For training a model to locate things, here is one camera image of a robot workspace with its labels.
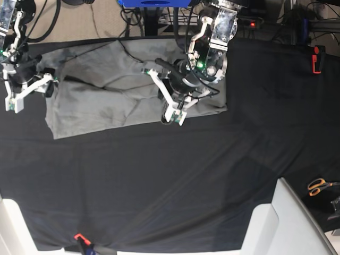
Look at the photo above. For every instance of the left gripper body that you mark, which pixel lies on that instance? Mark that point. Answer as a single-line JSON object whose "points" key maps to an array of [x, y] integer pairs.
{"points": [[181, 85]]}

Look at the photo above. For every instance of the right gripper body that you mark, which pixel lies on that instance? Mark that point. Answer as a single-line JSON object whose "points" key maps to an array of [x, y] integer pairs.
{"points": [[22, 78]]}

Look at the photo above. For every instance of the grey T-shirt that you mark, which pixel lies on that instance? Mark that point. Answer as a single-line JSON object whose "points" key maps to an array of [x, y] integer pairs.
{"points": [[101, 86]]}

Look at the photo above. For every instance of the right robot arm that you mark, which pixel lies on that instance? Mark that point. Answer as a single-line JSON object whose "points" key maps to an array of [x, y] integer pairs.
{"points": [[18, 19]]}

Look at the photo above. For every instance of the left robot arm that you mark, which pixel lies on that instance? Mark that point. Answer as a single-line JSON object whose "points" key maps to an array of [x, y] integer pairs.
{"points": [[218, 26]]}

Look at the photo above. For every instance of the black table leg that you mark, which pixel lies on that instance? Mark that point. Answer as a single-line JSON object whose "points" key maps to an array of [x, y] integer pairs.
{"points": [[151, 17]]}

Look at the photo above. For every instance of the black tablecloth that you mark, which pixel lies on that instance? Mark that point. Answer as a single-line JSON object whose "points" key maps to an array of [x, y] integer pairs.
{"points": [[192, 188]]}

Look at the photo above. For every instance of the power strip with red light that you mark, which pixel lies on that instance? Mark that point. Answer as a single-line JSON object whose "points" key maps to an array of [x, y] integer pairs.
{"points": [[168, 19]]}

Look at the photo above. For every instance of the blue plastic bin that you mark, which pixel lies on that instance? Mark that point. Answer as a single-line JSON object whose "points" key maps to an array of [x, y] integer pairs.
{"points": [[154, 3]]}

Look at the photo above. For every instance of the red black clamp right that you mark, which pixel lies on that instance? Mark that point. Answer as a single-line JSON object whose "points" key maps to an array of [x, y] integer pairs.
{"points": [[318, 59]]}

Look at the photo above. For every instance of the white bin left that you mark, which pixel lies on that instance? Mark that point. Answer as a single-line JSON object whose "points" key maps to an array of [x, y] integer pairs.
{"points": [[15, 236]]}

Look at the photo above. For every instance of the white bin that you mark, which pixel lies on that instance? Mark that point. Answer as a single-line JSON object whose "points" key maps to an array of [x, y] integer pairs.
{"points": [[284, 226], [15, 236]]}

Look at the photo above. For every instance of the white bin right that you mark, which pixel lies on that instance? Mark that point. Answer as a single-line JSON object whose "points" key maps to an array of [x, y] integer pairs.
{"points": [[284, 226]]}

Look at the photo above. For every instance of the dark metal object right edge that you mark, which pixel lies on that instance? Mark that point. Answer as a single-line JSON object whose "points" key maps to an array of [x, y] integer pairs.
{"points": [[335, 205]]}

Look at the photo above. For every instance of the orange handled scissors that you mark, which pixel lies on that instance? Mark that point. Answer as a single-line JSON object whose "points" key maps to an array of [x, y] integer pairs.
{"points": [[318, 185]]}

